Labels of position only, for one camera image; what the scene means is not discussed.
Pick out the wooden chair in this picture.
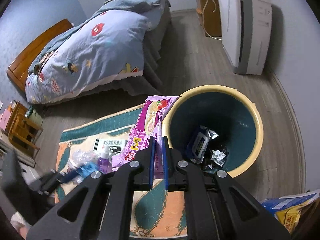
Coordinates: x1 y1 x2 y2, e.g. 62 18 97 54
7 100 44 159

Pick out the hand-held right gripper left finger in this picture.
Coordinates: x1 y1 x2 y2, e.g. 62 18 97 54
26 136 157 240

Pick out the small purple bottle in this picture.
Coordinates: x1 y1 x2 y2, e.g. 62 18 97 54
99 146 118 174

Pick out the pink box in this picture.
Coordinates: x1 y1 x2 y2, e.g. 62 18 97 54
0 110 12 130

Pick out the white air purifier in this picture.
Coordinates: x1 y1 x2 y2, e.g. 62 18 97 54
216 0 273 75

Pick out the blue cardboard box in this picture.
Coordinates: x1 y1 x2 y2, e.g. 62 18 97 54
260 190 320 215

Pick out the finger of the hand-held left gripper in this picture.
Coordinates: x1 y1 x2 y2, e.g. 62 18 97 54
54 170 79 184

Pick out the purple snack wrapper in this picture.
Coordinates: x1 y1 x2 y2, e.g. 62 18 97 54
112 95 182 179

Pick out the grey bed skirt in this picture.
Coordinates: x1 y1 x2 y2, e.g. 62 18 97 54
120 0 173 97

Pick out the light blue printed blanket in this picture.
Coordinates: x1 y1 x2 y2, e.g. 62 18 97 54
25 0 162 104

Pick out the white cable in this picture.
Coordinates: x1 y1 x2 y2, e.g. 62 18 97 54
201 0 223 40

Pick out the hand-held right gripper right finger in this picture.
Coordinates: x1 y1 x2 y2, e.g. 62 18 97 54
162 136 292 240

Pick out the teal and orange patterned rug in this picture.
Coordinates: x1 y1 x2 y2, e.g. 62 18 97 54
55 102 188 238

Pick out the yellow rimmed teal trash bin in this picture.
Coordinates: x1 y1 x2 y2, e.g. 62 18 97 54
164 85 264 179

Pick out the black and white medicine box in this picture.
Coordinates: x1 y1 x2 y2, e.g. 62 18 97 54
93 138 127 153

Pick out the wooden headboard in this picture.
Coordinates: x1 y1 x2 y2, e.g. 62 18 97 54
7 19 74 92

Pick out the light blue face mask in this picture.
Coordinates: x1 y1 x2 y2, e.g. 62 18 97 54
72 162 101 182

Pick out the crumpled silver foil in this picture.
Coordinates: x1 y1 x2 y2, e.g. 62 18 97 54
209 149 227 167

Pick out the white drawer cabinet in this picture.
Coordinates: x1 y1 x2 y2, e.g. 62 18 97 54
0 137 35 168

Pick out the dark blue wet wipes pack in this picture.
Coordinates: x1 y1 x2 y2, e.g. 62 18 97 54
186 125 219 164

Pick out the wooden cabinet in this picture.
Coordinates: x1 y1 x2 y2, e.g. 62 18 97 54
194 0 223 38

